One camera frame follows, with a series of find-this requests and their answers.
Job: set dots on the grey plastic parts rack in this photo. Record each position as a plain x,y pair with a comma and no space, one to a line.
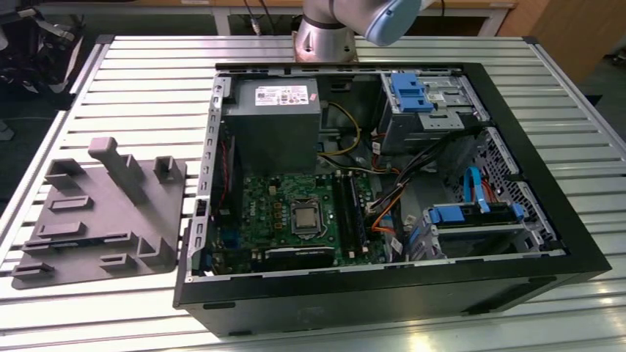
97,220

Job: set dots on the metal disk bay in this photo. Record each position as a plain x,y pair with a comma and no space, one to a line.
479,230

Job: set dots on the blue plastic drive latch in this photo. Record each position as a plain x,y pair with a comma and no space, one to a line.
411,91

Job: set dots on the silver CPU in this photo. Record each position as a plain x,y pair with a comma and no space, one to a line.
307,219

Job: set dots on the green motherboard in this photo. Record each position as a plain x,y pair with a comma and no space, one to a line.
259,238

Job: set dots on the black PC case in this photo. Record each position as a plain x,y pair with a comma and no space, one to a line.
342,304

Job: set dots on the black graphics card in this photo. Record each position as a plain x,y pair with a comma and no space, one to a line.
298,256

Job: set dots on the hard disk blue carrier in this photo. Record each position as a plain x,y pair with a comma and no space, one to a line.
488,217

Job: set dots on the wooden cabinet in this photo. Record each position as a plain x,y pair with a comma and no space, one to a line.
577,36

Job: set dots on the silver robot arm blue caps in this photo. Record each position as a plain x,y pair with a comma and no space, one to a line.
323,40

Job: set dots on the metal optical drive cage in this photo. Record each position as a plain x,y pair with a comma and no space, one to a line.
439,122

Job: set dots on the grey power supply unit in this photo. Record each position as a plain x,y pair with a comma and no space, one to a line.
274,135

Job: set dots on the blue expansion slot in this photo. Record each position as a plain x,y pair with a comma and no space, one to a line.
231,239

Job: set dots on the wooden desk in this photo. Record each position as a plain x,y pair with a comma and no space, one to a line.
479,4

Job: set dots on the blue plastic bracket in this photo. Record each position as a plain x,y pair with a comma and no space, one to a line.
415,238

